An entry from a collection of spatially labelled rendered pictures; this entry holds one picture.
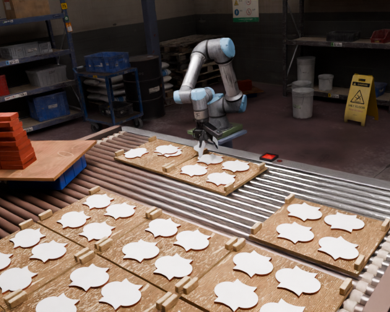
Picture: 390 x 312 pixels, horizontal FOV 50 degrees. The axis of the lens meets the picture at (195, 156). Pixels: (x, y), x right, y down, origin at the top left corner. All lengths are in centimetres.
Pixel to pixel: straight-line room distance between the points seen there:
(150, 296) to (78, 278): 27
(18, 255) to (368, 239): 129
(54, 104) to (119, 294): 535
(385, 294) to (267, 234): 47
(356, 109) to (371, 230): 406
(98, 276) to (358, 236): 93
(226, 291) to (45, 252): 72
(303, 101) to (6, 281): 482
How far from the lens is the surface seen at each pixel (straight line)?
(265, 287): 138
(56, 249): 170
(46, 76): 646
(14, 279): 162
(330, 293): 138
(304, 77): 690
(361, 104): 564
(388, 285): 143
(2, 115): 225
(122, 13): 786
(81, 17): 744
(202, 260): 150
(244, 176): 207
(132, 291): 141
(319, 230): 166
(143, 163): 232
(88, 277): 151
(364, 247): 160
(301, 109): 588
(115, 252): 161
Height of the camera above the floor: 183
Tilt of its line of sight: 22 degrees down
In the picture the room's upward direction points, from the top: 5 degrees counter-clockwise
